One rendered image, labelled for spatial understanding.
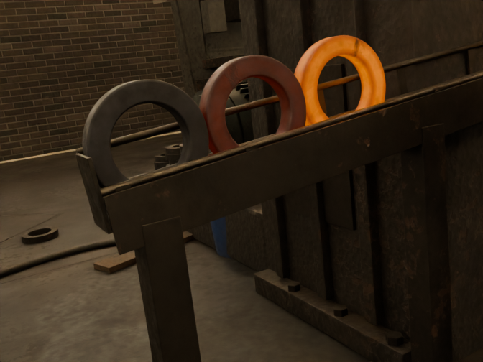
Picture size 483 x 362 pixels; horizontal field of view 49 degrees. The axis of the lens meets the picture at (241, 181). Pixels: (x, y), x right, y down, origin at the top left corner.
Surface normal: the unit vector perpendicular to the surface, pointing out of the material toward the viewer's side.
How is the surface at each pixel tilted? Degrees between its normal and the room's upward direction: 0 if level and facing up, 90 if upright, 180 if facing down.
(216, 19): 90
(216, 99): 90
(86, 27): 90
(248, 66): 90
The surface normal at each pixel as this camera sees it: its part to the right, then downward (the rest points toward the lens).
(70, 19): 0.48, 0.12
